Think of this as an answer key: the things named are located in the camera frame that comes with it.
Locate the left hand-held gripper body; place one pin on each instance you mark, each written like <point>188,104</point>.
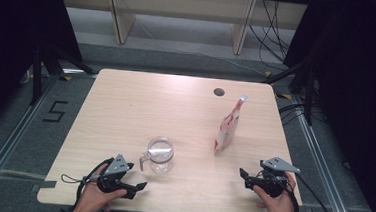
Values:
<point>116,166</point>

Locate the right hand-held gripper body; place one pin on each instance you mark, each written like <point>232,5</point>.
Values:
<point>277,165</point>

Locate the clear glass measuring cup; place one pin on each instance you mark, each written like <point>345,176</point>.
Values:
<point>160,152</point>

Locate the white red-printed plastic pouch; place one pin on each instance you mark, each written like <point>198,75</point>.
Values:
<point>229,125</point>

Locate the person's left hand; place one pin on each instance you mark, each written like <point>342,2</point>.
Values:
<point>92,196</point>

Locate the person's right hand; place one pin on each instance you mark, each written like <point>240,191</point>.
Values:
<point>281,206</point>

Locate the grey tape strip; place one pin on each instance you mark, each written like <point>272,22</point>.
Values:
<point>45,185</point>

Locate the black metal stand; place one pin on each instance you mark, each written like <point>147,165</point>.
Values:
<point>308,94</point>
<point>37,75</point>

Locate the round dark table grommet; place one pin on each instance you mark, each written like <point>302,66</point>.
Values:
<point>219,92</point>

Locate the yellow black tape mark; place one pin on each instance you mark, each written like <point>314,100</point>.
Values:
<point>267,73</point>
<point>66,78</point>

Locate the black curtain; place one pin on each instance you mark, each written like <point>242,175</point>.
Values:
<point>361,81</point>
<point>10,40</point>

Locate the light wooden shelf unit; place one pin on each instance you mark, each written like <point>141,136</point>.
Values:
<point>121,24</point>

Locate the aluminium floor rail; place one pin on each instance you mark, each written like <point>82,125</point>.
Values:
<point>324,175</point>
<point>9,147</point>

